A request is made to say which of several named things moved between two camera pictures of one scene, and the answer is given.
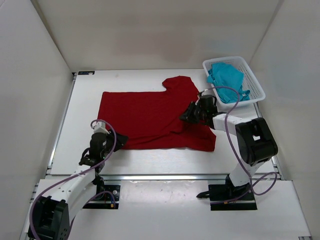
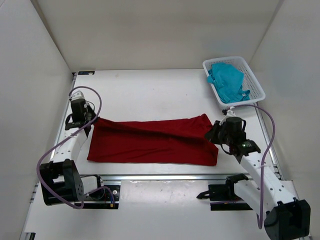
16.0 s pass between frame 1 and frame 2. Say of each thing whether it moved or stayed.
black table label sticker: stayed
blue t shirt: stayed
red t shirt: moved
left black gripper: moved
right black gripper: moved
